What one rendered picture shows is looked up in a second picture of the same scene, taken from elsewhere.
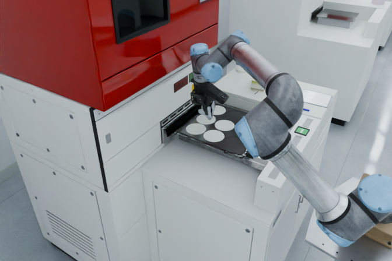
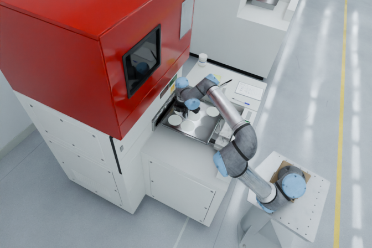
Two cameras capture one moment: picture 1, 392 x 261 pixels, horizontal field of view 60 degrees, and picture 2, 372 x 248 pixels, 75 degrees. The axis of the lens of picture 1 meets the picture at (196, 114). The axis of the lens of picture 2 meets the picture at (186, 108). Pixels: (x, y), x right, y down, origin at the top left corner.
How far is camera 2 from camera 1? 54 cm
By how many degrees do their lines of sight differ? 19
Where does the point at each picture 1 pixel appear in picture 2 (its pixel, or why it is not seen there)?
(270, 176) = not seen: hidden behind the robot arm
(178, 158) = (164, 141)
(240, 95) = not seen: hidden behind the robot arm
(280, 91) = (244, 141)
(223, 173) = (195, 153)
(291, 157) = (247, 175)
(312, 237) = (251, 198)
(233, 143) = (200, 132)
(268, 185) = not seen: hidden behind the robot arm
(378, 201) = (293, 192)
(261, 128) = (231, 164)
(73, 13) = (97, 88)
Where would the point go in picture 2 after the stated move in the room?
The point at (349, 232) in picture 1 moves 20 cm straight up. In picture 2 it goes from (274, 207) to (289, 191)
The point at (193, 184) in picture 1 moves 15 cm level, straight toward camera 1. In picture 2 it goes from (177, 163) to (179, 185)
